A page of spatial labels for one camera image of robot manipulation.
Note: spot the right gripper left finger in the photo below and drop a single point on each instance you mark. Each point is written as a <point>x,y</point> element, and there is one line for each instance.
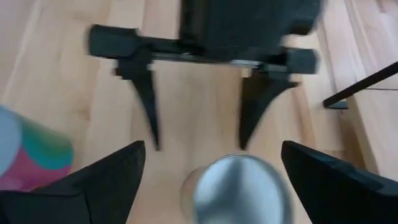
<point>77,196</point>

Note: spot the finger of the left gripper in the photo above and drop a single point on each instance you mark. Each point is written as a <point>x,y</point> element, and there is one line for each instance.
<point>143,87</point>
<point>255,99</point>

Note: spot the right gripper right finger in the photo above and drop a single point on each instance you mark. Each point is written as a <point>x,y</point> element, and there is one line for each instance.
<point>342,193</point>

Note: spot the teal and pink cup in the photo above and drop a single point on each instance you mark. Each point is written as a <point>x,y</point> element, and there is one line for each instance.
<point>40,155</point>

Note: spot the short tin can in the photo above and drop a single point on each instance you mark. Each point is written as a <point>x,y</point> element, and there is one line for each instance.
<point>239,193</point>

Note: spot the wooden shelf black metal legs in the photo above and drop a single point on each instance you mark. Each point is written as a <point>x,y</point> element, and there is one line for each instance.
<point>363,82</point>

